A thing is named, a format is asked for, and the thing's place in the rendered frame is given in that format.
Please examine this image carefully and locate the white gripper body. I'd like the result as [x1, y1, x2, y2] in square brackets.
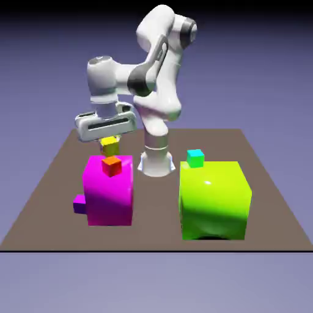
[75, 108, 138, 143]

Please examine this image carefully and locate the small yellow cube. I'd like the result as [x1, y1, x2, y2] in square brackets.
[100, 136, 121, 158]

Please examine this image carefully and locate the small orange cube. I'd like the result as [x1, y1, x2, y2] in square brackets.
[101, 155, 122, 178]

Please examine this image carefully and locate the small purple cube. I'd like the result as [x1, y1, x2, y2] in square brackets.
[73, 194, 87, 214]

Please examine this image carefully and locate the small cyan cube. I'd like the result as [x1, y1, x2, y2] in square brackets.
[186, 149, 205, 169]

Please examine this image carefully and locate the large magenta box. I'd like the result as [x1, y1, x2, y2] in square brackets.
[82, 155, 134, 227]

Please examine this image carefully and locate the large lime green box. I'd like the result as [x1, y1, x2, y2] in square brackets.
[179, 160, 253, 241]

